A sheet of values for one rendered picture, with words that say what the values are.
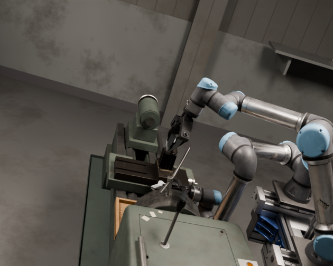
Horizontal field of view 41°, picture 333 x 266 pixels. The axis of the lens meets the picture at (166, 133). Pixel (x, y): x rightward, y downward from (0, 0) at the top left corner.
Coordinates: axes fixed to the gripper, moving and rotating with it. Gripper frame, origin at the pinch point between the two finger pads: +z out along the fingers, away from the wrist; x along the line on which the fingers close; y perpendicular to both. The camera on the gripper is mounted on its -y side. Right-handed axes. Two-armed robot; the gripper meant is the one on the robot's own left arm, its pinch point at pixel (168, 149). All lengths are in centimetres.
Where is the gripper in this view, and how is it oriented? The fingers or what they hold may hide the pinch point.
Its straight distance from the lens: 196.5
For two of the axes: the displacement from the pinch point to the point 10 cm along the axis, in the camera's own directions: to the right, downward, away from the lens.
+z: -5.0, 7.9, 3.5
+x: -8.6, -4.1, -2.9
